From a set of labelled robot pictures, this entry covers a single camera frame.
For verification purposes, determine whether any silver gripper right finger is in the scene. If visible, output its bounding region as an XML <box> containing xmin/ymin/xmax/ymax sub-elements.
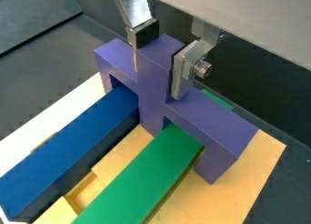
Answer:
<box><xmin>171</xmin><ymin>18</ymin><xmax>222</xmax><ymax>100</ymax></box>

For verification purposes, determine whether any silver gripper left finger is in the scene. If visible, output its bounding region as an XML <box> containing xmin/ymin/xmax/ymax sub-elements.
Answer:
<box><xmin>115</xmin><ymin>0</ymin><xmax>159</xmax><ymax>70</ymax></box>

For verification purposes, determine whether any purple cross-shaped block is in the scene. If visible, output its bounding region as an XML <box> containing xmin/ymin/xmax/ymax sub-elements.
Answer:
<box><xmin>95</xmin><ymin>35</ymin><xmax>258</xmax><ymax>183</ymax></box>

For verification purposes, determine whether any green long bar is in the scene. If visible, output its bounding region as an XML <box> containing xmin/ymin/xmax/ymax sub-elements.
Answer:
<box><xmin>71</xmin><ymin>88</ymin><xmax>237</xmax><ymax>224</ymax></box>

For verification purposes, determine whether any blue long bar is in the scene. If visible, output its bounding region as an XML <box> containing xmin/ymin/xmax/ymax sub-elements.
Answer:
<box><xmin>0</xmin><ymin>85</ymin><xmax>139</xmax><ymax>222</ymax></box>

